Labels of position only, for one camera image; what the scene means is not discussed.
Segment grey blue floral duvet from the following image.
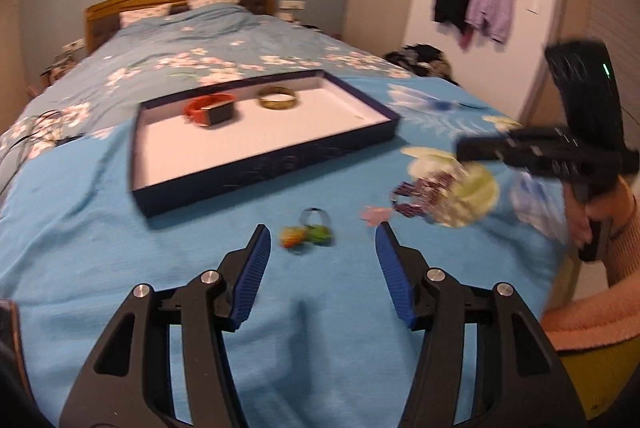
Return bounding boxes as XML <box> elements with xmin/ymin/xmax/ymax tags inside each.
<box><xmin>0</xmin><ymin>3</ymin><xmax>416</xmax><ymax>159</ymax></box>

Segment yellow green cloth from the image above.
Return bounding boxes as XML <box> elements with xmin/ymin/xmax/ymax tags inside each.
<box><xmin>560</xmin><ymin>347</ymin><xmax>638</xmax><ymax>421</ymax></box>

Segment tortoiseshell bangle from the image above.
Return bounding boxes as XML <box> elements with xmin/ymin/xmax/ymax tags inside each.
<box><xmin>257</xmin><ymin>85</ymin><xmax>301</xmax><ymax>111</ymax></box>

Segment yellow orange jade pendant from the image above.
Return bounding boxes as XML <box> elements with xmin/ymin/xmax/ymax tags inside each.
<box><xmin>280</xmin><ymin>225</ymin><xmax>307</xmax><ymax>255</ymax></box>

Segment orange strap smart watch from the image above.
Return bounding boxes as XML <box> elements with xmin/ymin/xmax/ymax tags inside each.
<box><xmin>184</xmin><ymin>93</ymin><xmax>236</xmax><ymax>128</ymax></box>

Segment bright blue printed blanket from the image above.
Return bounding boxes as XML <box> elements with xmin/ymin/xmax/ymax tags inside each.
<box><xmin>0</xmin><ymin>75</ymin><xmax>573</xmax><ymax>428</ymax></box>

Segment white wall socket with plugs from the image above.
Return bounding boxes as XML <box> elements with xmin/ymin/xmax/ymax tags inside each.
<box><xmin>279</xmin><ymin>0</ymin><xmax>307</xmax><ymax>25</ymax></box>

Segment maroon garment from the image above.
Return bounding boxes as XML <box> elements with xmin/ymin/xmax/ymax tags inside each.
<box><xmin>457</xmin><ymin>24</ymin><xmax>477</xmax><ymax>52</ymax></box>

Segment person's right forearm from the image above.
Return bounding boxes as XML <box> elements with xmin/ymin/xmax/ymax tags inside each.
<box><xmin>597</xmin><ymin>203</ymin><xmax>640</xmax><ymax>291</ymax></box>

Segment person's right hand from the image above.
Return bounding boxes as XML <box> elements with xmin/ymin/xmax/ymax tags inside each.
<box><xmin>565</xmin><ymin>180</ymin><xmax>640</xmax><ymax>251</ymax></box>

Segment brown wooden board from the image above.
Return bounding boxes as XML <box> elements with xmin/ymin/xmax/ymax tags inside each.
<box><xmin>0</xmin><ymin>299</ymin><xmax>37</xmax><ymax>406</ymax></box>

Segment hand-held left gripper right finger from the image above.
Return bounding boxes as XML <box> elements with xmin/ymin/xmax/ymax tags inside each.
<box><xmin>375</xmin><ymin>223</ymin><xmax>587</xmax><ymax>428</ymax></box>

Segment dark blue jewelry tray box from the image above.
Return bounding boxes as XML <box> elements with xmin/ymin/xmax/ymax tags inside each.
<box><xmin>131</xmin><ymin>69</ymin><xmax>401</xmax><ymax>220</ymax></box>

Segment pink bead ring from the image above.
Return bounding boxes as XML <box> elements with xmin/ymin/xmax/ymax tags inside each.
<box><xmin>362</xmin><ymin>205</ymin><xmax>396</xmax><ymax>227</ymax></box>

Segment green pendant with black cord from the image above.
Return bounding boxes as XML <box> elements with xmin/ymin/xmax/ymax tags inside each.
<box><xmin>299</xmin><ymin>207</ymin><xmax>335</xmax><ymax>249</ymax></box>

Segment bedside clutter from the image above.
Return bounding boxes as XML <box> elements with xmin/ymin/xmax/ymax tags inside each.
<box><xmin>41</xmin><ymin>37</ymin><xmax>87</xmax><ymax>85</ymax></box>

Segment black cables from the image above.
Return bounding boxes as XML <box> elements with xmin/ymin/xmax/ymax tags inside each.
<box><xmin>0</xmin><ymin>108</ymin><xmax>87</xmax><ymax>204</ymax></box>

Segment pile of dark clothes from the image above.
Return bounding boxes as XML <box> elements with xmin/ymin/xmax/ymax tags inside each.
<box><xmin>384</xmin><ymin>43</ymin><xmax>454</xmax><ymax>80</ymax></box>

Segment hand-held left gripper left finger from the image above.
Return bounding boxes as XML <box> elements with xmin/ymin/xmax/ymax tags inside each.
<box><xmin>59</xmin><ymin>224</ymin><xmax>272</xmax><ymax>428</ymax></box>

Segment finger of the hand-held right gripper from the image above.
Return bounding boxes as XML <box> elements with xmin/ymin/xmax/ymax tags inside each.
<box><xmin>456</xmin><ymin>125</ymin><xmax>623</xmax><ymax>156</ymax></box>
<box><xmin>456</xmin><ymin>150</ymin><xmax>626</xmax><ymax>182</ymax></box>

